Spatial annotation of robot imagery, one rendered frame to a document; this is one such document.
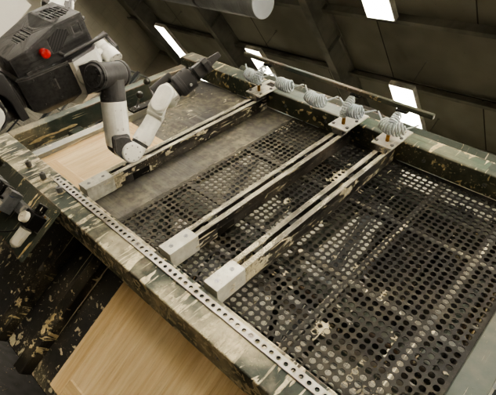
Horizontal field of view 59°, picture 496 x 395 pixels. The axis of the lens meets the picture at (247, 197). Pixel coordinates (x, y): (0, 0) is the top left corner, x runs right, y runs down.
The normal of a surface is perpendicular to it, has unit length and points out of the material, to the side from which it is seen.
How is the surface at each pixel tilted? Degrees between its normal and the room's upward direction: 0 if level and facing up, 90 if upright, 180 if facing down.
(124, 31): 90
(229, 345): 57
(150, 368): 90
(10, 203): 90
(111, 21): 90
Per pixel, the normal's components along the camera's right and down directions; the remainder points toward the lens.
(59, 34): 0.73, 0.42
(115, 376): -0.39, -0.40
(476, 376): -0.02, -0.78
